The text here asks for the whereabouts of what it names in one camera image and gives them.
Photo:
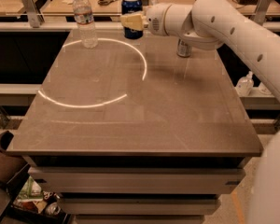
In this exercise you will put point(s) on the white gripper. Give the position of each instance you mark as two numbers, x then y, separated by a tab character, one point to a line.
155	20

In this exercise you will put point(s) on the blue pepsi can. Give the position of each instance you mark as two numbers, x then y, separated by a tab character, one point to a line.
127	7

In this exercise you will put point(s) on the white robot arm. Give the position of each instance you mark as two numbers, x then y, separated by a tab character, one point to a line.
207	24

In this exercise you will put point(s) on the clear plastic water bottle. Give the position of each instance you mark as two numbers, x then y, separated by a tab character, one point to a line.
85	22

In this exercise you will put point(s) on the tall silver energy drink can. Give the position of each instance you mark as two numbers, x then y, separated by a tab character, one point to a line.
183	49

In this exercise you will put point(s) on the grey drawer cabinet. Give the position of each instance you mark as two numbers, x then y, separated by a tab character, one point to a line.
138	194

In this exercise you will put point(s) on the brown chair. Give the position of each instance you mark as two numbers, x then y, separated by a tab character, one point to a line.
13	173

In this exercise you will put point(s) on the bin with snack packages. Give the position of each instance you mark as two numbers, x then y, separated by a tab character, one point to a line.
33	205

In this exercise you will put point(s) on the black handled scissors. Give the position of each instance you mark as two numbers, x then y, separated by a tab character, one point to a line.
104	3

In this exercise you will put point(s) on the grey metal bracket left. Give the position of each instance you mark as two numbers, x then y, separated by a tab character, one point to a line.
34	16

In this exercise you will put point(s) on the grey metal bracket right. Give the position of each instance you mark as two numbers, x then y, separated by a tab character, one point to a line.
260	11

